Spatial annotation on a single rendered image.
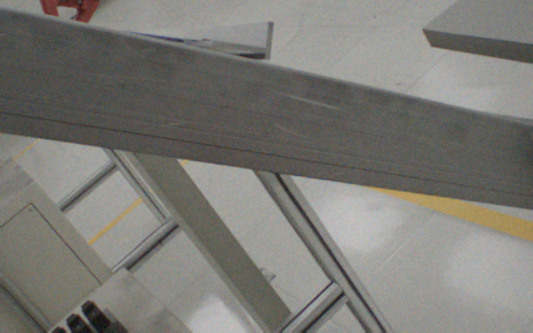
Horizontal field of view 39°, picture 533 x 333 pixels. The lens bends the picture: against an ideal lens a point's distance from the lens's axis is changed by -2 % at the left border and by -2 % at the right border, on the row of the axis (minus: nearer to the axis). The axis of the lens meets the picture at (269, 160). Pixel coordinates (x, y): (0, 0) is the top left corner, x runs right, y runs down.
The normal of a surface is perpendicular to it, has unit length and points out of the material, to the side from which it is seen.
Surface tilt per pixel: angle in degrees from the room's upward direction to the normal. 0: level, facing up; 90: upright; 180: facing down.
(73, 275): 90
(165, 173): 90
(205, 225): 90
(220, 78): 90
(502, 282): 0
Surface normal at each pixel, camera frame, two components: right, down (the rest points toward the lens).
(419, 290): -0.52, -0.76
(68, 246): 0.46, 0.15
